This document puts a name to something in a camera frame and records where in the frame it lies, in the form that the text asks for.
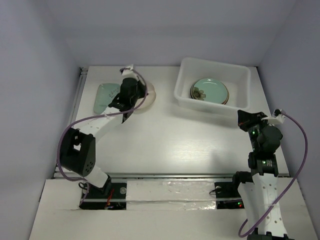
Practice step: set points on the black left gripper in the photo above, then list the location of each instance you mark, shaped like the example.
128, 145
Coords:
142, 88

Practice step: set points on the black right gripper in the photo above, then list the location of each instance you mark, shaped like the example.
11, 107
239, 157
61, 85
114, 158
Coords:
245, 118

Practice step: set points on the cream divided dish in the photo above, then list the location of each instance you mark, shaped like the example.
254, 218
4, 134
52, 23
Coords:
143, 103

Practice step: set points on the beige bird painted plate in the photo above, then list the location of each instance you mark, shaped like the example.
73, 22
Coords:
216, 97

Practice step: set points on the light green round plate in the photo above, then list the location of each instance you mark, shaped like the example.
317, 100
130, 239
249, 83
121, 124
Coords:
209, 84

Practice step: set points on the red plate with teal flower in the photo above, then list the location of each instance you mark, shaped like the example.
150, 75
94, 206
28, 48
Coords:
227, 98

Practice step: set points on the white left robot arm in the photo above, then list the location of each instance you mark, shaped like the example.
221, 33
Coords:
76, 153

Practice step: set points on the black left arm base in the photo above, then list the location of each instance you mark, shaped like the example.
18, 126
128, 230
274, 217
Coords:
95, 199

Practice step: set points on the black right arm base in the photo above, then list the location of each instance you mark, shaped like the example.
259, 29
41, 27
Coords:
226, 192

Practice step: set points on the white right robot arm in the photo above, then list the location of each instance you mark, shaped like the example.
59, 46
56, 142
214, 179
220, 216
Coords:
258, 188

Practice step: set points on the white plastic bin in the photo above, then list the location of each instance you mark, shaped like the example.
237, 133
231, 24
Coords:
236, 78

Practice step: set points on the light green rectangular dish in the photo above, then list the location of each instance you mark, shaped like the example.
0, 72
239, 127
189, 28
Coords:
106, 92

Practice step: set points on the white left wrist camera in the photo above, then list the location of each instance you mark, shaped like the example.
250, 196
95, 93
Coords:
128, 71

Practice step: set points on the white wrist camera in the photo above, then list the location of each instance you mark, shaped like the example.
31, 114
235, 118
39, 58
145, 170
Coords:
276, 119
128, 71

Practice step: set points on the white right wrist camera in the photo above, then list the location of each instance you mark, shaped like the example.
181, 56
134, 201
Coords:
276, 119

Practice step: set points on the aluminium frame rail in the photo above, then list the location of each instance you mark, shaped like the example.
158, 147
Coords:
83, 72

